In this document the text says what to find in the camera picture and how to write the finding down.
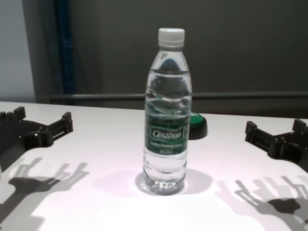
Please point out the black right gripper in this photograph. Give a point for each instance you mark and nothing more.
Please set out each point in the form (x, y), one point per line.
(293, 149)

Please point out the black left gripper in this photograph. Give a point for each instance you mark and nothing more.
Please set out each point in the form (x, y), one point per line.
(14, 134)

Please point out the clear water bottle green label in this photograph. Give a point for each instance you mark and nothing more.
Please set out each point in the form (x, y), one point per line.
(166, 134)

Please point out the green YES button black base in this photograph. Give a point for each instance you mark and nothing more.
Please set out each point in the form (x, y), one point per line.
(198, 128)

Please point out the grey horizontal rail bar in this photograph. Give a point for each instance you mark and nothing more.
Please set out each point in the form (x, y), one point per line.
(96, 97)

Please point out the blue vertical post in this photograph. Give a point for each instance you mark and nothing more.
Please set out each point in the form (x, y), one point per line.
(65, 48)

